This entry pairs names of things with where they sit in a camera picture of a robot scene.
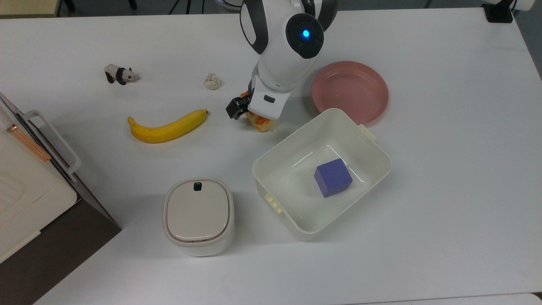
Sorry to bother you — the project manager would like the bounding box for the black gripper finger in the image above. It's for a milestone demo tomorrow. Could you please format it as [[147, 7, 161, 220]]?
[[225, 96, 250, 121]]

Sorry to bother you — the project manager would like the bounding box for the golden braided bread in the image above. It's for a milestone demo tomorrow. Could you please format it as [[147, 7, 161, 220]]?
[[247, 111, 277, 132]]

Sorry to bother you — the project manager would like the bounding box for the yellow banana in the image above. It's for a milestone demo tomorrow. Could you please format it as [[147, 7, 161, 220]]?
[[128, 109, 209, 144]]

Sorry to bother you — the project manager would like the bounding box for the white plastic storage box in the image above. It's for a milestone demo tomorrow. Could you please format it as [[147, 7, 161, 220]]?
[[252, 108, 392, 242]]

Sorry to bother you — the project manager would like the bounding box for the white lidded trash bin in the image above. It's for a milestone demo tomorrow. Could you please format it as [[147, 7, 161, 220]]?
[[163, 178, 235, 257]]

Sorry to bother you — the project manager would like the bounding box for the pink round plate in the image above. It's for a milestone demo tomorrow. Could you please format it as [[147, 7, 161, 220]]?
[[311, 61, 389, 125]]

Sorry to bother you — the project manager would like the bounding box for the panda toy figurine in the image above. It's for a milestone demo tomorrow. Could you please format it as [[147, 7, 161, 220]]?
[[104, 64, 140, 86]]

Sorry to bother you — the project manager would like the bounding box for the purple cube block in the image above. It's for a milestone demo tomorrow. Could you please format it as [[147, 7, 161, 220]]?
[[314, 158, 353, 198]]

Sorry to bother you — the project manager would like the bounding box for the white oven with dark door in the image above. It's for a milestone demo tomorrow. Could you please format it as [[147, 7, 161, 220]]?
[[0, 92, 122, 305]]

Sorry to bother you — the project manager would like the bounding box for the beige wooden desk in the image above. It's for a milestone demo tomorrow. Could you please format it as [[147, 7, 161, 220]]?
[[0, 0, 61, 18]]

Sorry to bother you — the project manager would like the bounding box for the black camera stand base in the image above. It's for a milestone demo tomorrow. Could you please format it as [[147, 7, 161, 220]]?
[[482, 0, 515, 24]]

